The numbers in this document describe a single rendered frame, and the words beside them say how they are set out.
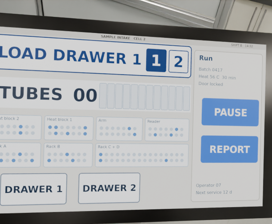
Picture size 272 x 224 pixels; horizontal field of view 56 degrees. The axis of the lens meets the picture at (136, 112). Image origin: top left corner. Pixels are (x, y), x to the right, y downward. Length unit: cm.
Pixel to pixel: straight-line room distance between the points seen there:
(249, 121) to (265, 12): 187
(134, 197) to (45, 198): 13
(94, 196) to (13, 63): 23
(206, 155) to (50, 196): 25
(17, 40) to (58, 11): 111
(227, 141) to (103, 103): 21
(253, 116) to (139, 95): 19
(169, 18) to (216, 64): 66
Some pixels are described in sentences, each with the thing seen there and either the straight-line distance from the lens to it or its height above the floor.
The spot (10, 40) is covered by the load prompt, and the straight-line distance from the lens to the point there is 42.
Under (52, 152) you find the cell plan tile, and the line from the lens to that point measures 40.
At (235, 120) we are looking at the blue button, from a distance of 45.
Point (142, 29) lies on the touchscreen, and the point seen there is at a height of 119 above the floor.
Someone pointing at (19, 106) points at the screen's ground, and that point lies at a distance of 41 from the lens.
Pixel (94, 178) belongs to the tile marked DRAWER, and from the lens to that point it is 40.
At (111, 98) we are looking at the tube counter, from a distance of 39.
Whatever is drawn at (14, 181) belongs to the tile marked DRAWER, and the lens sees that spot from 42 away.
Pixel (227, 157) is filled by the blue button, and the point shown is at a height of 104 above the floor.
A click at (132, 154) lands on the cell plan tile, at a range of 40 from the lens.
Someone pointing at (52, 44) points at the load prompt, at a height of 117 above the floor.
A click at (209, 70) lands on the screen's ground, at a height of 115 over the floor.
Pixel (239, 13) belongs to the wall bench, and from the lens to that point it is 237.
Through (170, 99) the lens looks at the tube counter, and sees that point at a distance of 40.
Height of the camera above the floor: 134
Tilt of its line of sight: 39 degrees down
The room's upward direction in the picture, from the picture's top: 8 degrees clockwise
